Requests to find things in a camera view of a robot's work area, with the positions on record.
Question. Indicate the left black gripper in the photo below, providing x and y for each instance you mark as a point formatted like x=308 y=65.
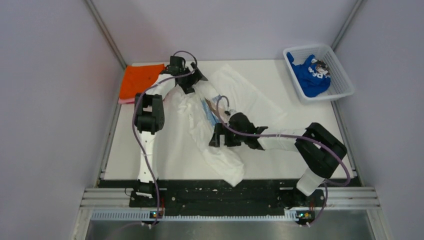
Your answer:
x=194 y=78

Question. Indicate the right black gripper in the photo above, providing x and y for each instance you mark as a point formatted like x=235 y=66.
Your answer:
x=220 y=129

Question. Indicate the white t-shirt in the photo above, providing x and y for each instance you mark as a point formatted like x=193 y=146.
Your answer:
x=225 y=96

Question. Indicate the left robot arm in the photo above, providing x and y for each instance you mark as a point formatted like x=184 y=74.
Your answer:
x=147 y=120

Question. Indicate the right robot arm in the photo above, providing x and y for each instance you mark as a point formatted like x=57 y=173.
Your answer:
x=321 y=151

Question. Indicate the folded orange t-shirt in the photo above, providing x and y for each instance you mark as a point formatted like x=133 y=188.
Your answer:
x=137 y=79

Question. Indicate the folded pink t-shirt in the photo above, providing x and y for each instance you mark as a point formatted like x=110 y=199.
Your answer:
x=126 y=101

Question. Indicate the blue t-shirt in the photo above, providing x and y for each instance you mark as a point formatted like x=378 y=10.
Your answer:
x=313 y=75

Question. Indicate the white plastic basket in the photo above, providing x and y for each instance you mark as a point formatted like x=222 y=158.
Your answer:
x=340 y=86

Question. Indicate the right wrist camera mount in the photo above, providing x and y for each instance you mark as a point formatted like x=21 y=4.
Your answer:
x=230 y=112

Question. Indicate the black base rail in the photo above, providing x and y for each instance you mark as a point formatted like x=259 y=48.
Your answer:
x=217 y=198

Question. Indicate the left corner metal post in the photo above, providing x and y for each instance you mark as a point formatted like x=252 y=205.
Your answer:
x=104 y=31

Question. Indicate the corner metal post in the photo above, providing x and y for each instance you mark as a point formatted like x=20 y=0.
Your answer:
x=104 y=31
x=347 y=23

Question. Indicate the aluminium frame rail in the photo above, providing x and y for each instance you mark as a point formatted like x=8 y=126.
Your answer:
x=339 y=199

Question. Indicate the white slotted cable duct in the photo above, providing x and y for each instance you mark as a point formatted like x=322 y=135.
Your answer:
x=152 y=215

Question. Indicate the right corner metal post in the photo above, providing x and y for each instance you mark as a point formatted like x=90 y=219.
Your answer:
x=347 y=23

